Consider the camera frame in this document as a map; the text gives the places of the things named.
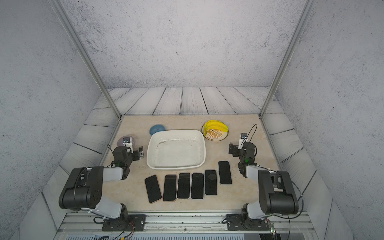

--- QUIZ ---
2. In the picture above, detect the black phone green case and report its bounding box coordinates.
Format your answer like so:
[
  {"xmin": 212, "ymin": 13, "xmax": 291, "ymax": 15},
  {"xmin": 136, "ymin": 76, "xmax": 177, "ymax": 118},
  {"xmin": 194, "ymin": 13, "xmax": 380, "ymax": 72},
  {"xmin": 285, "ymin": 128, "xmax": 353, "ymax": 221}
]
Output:
[{"xmin": 219, "ymin": 161, "xmax": 232, "ymax": 185}]

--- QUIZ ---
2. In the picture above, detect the white plastic storage box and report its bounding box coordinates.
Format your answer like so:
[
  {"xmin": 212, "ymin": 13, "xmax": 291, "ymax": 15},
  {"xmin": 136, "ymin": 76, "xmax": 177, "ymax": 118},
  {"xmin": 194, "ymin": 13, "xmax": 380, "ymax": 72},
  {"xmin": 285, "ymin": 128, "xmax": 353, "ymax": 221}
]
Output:
[{"xmin": 146, "ymin": 130, "xmax": 206, "ymax": 170}]

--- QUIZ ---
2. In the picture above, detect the black phone grey-green case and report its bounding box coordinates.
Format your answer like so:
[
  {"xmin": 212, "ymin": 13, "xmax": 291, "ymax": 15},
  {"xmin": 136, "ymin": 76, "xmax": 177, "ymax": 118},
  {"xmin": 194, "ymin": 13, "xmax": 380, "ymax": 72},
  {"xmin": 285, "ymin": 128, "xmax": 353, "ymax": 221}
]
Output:
[{"xmin": 205, "ymin": 170, "xmax": 218, "ymax": 196}]

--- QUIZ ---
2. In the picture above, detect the black phone purple case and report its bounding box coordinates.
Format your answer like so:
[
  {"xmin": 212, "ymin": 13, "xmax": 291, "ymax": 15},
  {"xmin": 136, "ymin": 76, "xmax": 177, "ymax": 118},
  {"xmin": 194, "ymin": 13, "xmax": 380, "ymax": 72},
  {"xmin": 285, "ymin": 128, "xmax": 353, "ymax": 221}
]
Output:
[{"xmin": 191, "ymin": 173, "xmax": 204, "ymax": 200}]

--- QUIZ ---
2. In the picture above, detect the black phone cream case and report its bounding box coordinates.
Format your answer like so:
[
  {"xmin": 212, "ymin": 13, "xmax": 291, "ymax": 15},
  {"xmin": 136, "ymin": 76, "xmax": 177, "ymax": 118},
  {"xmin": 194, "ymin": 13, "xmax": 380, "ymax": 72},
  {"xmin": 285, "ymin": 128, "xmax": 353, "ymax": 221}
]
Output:
[{"xmin": 177, "ymin": 173, "xmax": 191, "ymax": 199}]

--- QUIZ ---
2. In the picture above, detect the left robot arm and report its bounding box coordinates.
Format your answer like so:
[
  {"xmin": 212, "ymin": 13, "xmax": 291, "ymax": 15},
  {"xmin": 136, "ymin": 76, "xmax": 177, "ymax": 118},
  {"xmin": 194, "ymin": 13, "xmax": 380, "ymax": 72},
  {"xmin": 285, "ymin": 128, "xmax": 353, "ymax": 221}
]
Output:
[{"xmin": 59, "ymin": 146, "xmax": 144, "ymax": 232}]

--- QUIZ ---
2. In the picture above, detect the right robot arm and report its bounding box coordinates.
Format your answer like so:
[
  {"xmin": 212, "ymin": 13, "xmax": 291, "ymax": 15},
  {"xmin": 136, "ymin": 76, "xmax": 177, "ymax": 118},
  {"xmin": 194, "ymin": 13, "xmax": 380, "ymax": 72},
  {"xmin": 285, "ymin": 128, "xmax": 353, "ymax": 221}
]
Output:
[{"xmin": 229, "ymin": 142, "xmax": 299, "ymax": 224}]

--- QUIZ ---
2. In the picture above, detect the purple bowl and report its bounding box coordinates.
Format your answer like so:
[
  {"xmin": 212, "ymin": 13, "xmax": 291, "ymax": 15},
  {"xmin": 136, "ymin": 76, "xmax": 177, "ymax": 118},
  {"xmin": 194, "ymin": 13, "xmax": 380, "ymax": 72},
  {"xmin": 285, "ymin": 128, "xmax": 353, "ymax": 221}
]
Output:
[{"xmin": 117, "ymin": 135, "xmax": 135, "ymax": 147}]

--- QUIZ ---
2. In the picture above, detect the patterned plate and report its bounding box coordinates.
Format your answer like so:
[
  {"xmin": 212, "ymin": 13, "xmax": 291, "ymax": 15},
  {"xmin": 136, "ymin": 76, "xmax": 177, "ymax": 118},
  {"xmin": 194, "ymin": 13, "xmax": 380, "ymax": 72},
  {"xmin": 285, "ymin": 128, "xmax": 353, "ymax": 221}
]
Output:
[{"xmin": 202, "ymin": 124, "xmax": 229, "ymax": 142}]

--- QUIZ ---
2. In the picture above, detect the yellow banana bunch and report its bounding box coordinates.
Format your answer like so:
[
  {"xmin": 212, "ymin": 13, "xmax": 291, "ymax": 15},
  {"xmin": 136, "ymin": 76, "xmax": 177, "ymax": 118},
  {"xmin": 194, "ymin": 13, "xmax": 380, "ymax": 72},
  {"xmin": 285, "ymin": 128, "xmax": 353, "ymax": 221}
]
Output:
[{"xmin": 204, "ymin": 120, "xmax": 229, "ymax": 135}]

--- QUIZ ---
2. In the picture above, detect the blue bowl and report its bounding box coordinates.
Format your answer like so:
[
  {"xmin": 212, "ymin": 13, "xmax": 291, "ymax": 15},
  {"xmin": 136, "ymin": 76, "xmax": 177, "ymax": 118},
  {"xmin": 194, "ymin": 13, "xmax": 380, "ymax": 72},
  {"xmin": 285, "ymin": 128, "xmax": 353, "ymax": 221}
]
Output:
[{"xmin": 149, "ymin": 125, "xmax": 166, "ymax": 136}]

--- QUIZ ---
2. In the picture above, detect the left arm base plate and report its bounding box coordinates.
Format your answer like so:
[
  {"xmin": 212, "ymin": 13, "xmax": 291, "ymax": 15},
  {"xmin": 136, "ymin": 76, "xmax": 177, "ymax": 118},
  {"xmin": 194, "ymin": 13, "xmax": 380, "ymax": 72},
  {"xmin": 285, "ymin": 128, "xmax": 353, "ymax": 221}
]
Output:
[{"xmin": 102, "ymin": 215, "xmax": 146, "ymax": 232}]

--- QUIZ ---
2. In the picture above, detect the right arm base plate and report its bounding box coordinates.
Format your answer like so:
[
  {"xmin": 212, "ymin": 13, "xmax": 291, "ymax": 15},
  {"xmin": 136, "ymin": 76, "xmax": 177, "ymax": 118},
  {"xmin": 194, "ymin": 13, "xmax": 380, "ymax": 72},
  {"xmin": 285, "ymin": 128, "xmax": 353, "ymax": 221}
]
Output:
[{"xmin": 222, "ymin": 214, "xmax": 270, "ymax": 231}]

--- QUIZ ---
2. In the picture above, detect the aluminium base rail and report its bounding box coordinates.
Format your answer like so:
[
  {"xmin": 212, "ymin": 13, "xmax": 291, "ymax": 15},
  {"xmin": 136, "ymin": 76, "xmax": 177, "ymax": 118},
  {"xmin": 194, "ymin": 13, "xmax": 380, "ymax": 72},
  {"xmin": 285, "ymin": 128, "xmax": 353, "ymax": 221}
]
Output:
[{"xmin": 54, "ymin": 211, "xmax": 318, "ymax": 240}]

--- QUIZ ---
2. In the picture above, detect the right metal frame post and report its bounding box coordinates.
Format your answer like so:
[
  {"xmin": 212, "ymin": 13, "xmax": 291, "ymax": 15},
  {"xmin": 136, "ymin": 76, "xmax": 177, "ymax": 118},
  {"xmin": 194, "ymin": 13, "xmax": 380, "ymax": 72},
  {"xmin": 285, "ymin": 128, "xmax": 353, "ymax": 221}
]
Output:
[{"xmin": 259, "ymin": 0, "xmax": 316, "ymax": 119}]

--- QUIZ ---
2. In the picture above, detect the metal frame post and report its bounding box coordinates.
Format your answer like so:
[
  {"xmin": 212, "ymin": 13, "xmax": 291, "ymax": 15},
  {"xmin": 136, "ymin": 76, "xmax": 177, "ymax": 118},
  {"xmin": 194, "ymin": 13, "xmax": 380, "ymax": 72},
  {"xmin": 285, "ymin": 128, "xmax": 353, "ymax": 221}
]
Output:
[
  {"xmin": 259, "ymin": 0, "xmax": 316, "ymax": 119},
  {"xmin": 49, "ymin": 0, "xmax": 122, "ymax": 120}
]

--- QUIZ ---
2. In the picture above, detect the left metal frame post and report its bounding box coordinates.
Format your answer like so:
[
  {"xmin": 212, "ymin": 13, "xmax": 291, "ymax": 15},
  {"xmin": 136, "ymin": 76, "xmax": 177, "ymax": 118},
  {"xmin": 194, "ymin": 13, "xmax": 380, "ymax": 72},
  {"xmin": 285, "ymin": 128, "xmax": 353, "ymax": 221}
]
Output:
[{"xmin": 49, "ymin": 0, "xmax": 122, "ymax": 120}]

